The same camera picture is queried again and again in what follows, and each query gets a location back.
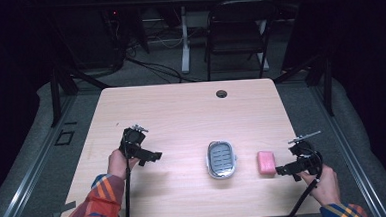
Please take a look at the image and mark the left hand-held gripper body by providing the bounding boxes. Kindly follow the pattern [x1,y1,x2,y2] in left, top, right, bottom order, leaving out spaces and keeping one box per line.
[117,123,152,160]

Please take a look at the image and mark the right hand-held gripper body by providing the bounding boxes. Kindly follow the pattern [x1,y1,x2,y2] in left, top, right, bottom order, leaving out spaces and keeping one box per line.
[286,130,326,178]

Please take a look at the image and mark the pink soap bar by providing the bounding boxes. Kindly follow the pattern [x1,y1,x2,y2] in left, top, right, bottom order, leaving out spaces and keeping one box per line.
[256,149,279,177]

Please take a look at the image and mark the person's left hand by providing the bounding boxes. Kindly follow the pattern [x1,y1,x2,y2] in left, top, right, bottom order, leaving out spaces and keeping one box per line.
[105,147,141,181]

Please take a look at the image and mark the person's right hand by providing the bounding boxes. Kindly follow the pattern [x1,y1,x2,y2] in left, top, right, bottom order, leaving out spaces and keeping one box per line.
[296,163,342,209]

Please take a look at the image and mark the grey soap dish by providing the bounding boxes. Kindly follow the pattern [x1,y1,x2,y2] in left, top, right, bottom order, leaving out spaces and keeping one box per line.
[205,138,239,181]

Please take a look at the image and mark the black tape square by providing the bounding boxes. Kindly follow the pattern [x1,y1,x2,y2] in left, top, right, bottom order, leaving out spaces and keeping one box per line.
[53,129,77,147]

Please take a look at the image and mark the black metal stand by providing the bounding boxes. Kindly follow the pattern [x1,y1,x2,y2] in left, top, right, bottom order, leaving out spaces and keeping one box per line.
[270,51,337,120]
[45,57,114,129]

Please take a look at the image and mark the white desk leg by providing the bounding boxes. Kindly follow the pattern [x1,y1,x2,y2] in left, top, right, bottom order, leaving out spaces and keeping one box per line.
[178,5,194,74]

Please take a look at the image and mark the dark computer tower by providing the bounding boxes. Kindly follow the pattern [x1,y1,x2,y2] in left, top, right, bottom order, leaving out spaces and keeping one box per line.
[60,5,128,73]

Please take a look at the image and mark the black folding chair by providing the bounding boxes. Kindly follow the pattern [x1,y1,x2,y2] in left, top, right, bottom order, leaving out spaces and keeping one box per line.
[200,0,284,83]

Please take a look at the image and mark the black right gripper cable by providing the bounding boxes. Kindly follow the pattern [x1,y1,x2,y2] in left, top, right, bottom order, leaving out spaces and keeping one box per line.
[272,146,328,217]

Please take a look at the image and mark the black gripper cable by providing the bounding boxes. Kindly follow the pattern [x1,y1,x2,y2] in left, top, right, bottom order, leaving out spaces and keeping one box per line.
[272,146,328,217]
[121,148,135,217]

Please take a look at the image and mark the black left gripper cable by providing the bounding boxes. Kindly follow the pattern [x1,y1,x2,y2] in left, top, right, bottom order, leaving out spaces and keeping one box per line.
[121,148,135,217]

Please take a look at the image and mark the aluminium floor rail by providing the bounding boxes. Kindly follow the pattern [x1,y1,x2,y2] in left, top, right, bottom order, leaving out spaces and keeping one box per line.
[311,79,386,217]
[0,94,85,217]

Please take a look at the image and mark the black floor cables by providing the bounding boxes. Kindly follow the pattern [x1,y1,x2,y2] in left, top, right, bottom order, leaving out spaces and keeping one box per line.
[123,27,203,87]

